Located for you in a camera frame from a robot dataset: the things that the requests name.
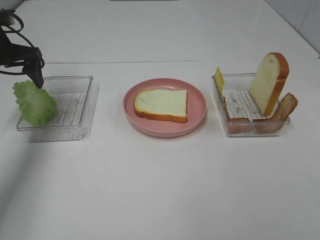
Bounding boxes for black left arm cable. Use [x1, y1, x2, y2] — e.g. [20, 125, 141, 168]
[0, 9, 36, 76]

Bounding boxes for pink round plate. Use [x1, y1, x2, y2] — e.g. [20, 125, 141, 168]
[123, 78, 207, 138]

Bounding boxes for clear left food container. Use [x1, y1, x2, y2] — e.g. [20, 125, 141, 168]
[16, 75, 100, 142]

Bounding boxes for yellow cheese slice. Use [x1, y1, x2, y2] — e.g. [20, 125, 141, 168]
[215, 67, 225, 96]

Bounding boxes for upright bread slice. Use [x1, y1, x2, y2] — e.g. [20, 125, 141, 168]
[249, 52, 290, 116]

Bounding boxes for green lettuce leaf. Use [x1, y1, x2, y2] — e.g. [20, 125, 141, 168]
[12, 80, 58, 127]

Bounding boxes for white bread slice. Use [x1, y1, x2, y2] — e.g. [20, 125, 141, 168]
[134, 89, 188, 123]

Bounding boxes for bacon strip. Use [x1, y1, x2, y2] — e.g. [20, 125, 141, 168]
[253, 92, 299, 134]
[223, 97, 253, 135]

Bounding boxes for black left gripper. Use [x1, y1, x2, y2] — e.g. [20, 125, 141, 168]
[0, 32, 44, 89]

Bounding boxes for clear food container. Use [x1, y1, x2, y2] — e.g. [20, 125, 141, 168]
[16, 75, 100, 142]
[211, 73, 291, 137]

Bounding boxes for clear right food container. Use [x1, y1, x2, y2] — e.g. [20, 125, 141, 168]
[211, 73, 291, 137]

